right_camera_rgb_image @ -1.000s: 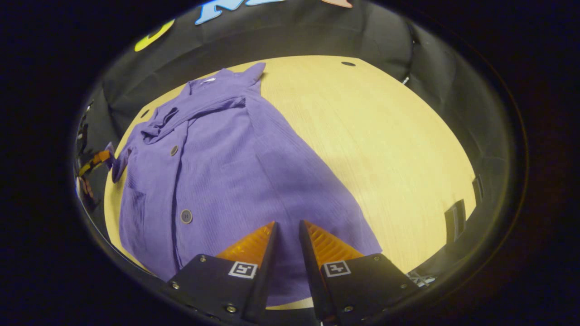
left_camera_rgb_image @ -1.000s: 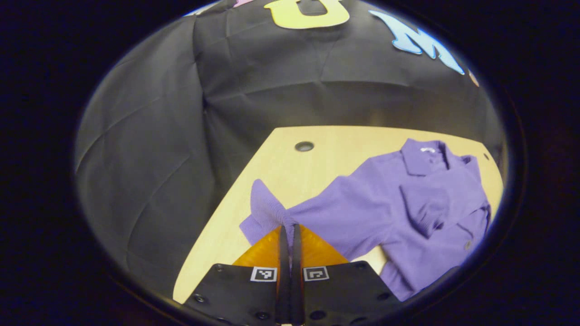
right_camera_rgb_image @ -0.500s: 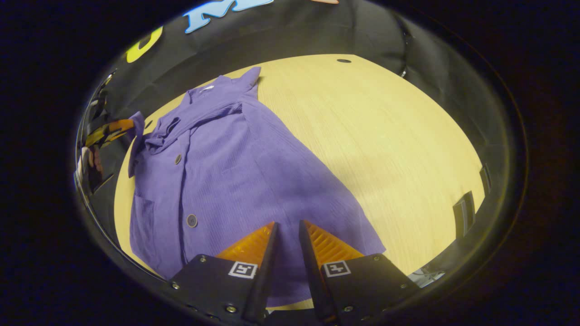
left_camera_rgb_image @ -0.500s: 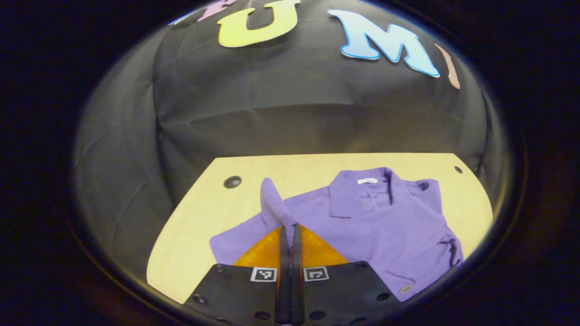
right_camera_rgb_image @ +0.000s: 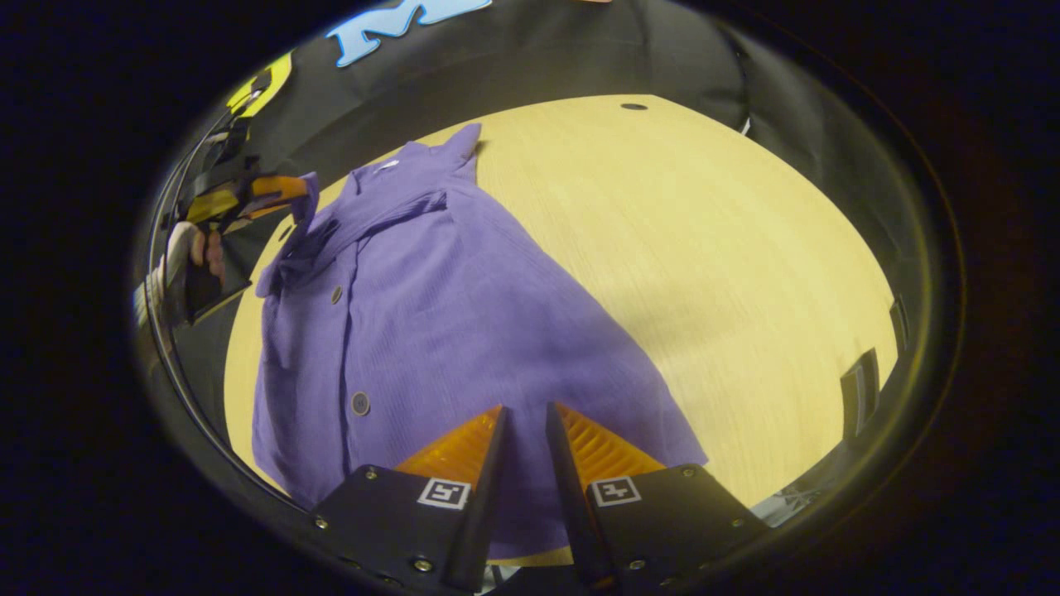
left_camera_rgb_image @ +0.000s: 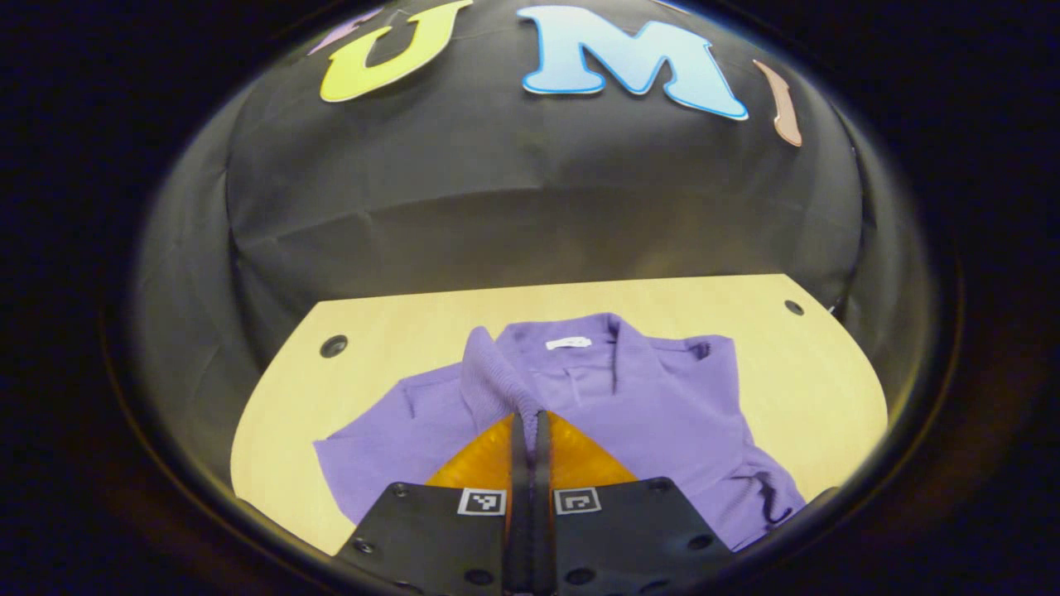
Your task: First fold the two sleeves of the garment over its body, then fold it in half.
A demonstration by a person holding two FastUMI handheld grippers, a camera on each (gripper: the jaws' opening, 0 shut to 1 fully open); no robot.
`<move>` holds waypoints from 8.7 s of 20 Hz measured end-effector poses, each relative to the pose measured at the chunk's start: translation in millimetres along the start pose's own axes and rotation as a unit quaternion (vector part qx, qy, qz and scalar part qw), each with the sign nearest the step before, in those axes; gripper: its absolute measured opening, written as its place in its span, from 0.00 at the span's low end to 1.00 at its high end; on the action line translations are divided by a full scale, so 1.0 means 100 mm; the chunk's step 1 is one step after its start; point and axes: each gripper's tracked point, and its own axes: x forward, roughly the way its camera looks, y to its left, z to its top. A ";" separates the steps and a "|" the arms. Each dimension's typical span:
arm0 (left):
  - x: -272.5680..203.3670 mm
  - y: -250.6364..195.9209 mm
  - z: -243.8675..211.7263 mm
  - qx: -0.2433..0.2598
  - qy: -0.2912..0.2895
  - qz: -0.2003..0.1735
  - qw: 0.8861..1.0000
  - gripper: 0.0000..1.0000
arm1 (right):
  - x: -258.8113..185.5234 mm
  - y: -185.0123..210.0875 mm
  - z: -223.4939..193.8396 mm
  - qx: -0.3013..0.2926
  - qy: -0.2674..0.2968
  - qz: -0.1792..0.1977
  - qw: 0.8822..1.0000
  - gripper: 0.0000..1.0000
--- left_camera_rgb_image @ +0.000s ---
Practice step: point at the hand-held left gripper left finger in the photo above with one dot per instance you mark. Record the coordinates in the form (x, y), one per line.
(520, 530)

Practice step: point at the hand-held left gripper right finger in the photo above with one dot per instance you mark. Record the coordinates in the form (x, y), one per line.
(542, 530)

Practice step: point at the purple button shirt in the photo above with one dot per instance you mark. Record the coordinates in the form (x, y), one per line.
(662, 406)

